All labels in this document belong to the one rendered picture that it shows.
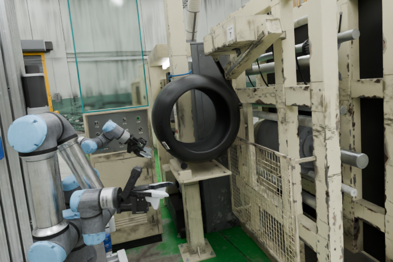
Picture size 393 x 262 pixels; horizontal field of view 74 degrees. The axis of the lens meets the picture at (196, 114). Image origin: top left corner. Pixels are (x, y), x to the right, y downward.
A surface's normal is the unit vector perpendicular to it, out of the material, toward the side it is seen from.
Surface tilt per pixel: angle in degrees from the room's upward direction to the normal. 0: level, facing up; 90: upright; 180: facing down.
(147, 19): 90
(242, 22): 90
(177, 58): 90
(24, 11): 90
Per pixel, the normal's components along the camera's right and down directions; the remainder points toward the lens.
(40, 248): 0.00, 0.24
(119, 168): 0.27, 0.08
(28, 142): -0.03, -0.02
